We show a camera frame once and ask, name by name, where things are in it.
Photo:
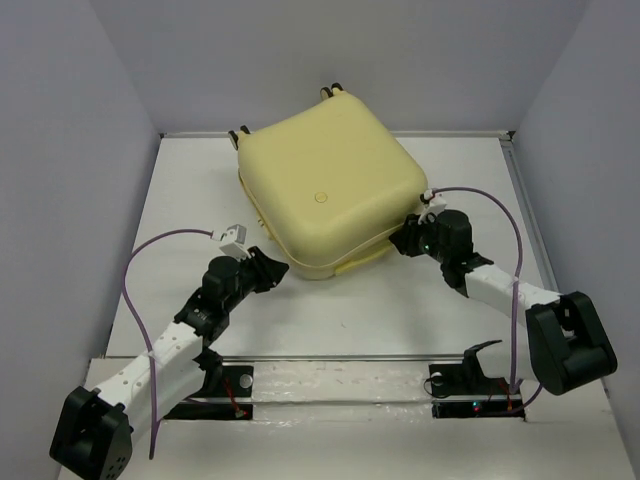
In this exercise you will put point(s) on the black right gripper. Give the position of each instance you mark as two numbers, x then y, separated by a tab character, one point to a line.
405	237

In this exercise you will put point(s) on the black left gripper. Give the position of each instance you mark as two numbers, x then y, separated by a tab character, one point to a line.
269	272

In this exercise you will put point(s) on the yellow hard-shell suitcase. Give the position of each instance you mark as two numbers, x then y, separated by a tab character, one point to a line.
329	184

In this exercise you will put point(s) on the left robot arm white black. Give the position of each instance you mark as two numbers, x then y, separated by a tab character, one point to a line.
98	428

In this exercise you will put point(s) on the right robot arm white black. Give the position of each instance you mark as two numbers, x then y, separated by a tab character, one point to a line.
567	345

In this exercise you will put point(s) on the white front cover board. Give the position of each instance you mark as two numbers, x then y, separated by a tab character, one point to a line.
574	437

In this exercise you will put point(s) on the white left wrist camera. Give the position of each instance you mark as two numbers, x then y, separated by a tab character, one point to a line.
231	241

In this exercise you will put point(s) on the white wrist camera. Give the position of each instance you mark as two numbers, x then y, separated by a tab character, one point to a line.
433	205
231	241

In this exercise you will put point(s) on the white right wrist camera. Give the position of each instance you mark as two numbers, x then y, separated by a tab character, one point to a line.
433	205

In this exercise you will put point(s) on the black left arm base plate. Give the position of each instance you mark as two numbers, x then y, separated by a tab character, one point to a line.
228	398

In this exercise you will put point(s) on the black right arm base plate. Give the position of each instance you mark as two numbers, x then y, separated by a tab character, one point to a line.
453	396

